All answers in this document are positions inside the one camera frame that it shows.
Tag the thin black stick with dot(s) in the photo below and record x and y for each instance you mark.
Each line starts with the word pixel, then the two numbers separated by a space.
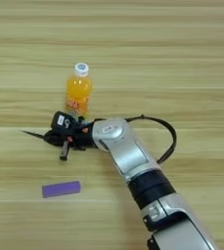
pixel 33 134

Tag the purple rectangular block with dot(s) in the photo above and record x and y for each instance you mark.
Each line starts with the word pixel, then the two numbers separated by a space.
pixel 61 189

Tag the orange juice bottle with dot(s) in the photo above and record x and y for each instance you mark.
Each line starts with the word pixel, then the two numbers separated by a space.
pixel 78 92

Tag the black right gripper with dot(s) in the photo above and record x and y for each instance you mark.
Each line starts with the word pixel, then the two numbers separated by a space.
pixel 82 136

